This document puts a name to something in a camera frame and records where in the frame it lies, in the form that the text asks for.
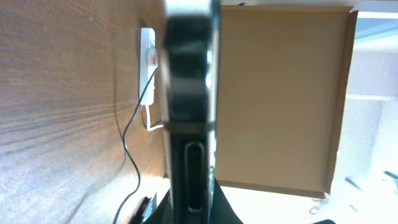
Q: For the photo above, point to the black Galaxy smartphone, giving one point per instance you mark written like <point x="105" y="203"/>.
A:
<point x="189" y="57"/>

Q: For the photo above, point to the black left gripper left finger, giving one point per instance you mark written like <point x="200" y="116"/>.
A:
<point x="148" y="213"/>

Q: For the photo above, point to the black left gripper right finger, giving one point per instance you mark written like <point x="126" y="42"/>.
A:
<point x="222" y="212"/>

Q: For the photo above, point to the brown cardboard box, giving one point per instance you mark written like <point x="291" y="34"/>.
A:
<point x="282" y="88"/>

